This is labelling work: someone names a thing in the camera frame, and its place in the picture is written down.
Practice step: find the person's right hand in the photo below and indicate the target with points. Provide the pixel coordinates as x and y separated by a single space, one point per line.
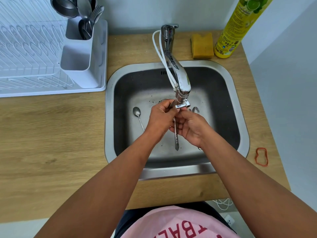
193 128

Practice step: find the person's left hand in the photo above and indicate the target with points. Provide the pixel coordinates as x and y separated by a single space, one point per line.
159 121

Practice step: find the person's left fingers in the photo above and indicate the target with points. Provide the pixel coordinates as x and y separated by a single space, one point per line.
169 104

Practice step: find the person's right thumb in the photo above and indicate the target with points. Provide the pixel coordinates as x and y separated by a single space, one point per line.
187 114

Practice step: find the person's left forearm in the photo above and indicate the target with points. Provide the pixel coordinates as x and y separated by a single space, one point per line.
106 185

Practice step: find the person's right forearm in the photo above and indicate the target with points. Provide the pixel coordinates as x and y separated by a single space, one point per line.
252 190

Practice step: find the chrome faucet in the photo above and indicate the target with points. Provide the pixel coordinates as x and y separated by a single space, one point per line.
182 79

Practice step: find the small steel teaspoon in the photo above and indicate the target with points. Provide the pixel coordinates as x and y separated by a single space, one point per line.
137 112

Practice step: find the stainless steel sink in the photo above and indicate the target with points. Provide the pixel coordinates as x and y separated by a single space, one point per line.
223 101

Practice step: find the yellow sponge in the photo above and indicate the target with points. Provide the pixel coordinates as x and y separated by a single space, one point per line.
202 45

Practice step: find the red rubber band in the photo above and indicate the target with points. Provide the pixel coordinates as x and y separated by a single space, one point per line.
256 159

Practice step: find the white cutlery holder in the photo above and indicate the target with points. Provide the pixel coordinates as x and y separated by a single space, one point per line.
84 64

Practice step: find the yellow dish soap bottle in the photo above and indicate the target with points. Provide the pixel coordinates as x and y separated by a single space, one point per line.
237 27

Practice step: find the pink shirt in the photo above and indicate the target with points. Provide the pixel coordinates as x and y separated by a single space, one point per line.
178 225

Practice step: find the white power socket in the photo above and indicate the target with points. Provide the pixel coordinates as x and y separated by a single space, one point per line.
229 220

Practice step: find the dark steel spoon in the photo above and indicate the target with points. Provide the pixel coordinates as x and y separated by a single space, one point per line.
83 29

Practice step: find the steel fork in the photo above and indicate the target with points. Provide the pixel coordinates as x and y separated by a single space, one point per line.
97 14

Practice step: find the large steel spoon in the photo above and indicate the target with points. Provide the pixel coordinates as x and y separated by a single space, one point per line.
84 7

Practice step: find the steel ladle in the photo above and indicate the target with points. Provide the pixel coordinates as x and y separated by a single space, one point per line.
64 7

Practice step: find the white dish rack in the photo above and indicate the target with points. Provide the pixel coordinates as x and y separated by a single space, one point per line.
29 47

